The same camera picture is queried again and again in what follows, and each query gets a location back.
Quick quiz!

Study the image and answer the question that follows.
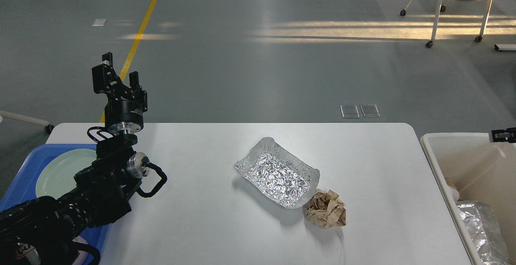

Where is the white leg with caster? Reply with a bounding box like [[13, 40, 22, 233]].
[[0, 110, 54, 134]]

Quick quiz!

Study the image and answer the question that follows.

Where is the white plastic bin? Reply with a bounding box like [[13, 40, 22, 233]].
[[421, 132, 516, 265]]

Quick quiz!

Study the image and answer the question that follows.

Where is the aluminium foil tray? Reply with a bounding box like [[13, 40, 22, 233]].
[[234, 137, 320, 209]]

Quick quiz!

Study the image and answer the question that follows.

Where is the brown paper ball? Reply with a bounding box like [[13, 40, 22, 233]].
[[304, 188, 347, 229]]

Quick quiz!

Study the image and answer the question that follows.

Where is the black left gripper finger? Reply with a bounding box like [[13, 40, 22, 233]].
[[92, 52, 125, 100], [129, 72, 148, 112]]

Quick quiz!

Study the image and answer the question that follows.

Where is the white cup bottom edge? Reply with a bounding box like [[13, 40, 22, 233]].
[[445, 184, 460, 201]]

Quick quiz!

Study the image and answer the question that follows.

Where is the white bar on floor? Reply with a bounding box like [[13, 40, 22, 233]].
[[494, 43, 516, 52]]

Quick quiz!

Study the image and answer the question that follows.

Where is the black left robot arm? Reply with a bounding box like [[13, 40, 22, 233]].
[[0, 52, 167, 265]]

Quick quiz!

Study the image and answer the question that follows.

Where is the blue plastic tray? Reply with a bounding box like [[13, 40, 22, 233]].
[[1, 144, 109, 265]]

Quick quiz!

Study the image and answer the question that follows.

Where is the pink mug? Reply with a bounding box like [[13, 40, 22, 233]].
[[73, 236, 89, 265]]

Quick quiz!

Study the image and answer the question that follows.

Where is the foil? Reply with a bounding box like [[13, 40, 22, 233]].
[[456, 201, 509, 265]]

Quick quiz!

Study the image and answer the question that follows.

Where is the white paper on floor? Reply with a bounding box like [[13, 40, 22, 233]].
[[92, 19, 107, 27]]

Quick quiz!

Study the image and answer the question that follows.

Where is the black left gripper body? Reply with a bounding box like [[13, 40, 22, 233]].
[[105, 96, 144, 134]]

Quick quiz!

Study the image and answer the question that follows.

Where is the light green plate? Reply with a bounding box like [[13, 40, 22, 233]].
[[35, 148, 96, 199]]

